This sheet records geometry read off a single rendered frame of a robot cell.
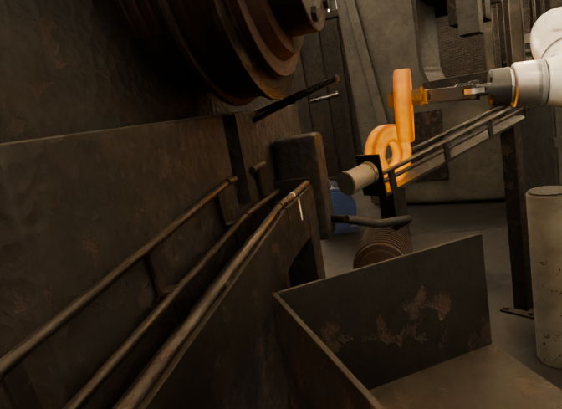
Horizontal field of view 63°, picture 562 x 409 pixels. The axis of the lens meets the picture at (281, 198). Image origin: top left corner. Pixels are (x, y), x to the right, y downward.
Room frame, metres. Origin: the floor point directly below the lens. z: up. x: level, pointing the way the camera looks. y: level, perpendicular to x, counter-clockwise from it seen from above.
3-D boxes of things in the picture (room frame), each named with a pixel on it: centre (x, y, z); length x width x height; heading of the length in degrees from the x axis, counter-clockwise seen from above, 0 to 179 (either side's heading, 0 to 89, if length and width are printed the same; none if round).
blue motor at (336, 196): (3.08, -0.31, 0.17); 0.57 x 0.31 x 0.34; 2
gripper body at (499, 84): (0.93, -0.44, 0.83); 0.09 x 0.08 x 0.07; 71
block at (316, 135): (1.04, -0.06, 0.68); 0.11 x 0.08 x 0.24; 72
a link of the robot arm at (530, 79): (0.91, -0.51, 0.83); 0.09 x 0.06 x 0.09; 161
